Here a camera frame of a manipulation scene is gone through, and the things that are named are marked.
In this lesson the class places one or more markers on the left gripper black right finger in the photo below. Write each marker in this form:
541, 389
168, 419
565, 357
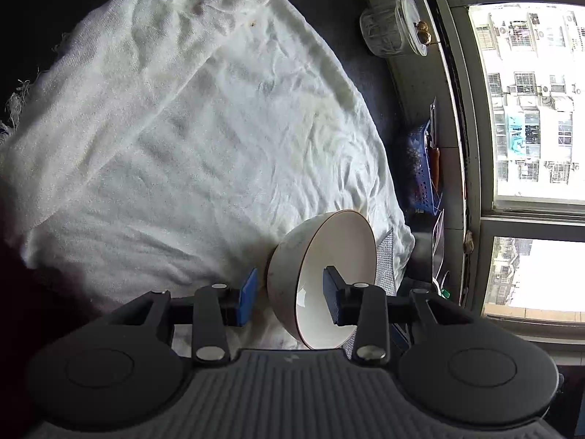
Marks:
363, 306

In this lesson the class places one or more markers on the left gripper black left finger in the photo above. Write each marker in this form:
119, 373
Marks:
217, 307

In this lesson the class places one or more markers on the white bowl with brown rim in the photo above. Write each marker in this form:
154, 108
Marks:
342, 239

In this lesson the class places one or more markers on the grey mesh dish cloth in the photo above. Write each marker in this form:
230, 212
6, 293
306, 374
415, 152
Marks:
385, 277

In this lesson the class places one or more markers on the dark metal container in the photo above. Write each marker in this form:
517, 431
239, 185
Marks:
437, 245

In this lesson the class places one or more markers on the blue plastic basket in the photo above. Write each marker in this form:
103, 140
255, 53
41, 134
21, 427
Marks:
422, 194

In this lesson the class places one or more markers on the white towel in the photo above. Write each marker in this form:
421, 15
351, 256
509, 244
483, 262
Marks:
173, 144

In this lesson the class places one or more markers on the brown garlic bulb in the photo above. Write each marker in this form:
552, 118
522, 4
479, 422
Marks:
423, 32

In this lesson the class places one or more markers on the glass jar with lid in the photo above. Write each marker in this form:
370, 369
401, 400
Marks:
389, 30

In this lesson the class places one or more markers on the orange handled knife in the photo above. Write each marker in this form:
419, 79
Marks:
434, 153

